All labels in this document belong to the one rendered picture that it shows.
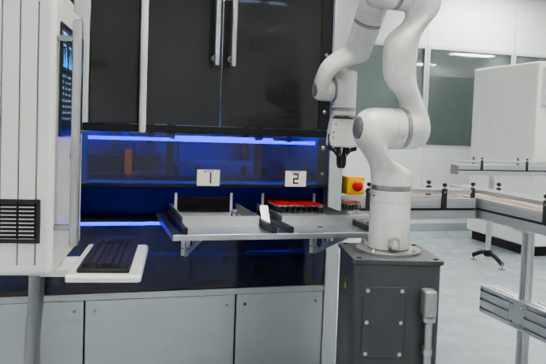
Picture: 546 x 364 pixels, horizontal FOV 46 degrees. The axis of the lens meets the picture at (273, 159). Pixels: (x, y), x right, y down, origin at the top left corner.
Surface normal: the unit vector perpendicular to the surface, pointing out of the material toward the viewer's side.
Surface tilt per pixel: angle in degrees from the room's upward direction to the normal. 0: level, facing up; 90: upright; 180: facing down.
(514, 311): 90
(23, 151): 90
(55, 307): 90
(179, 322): 90
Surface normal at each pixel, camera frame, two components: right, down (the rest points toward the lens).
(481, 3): 0.28, 0.06
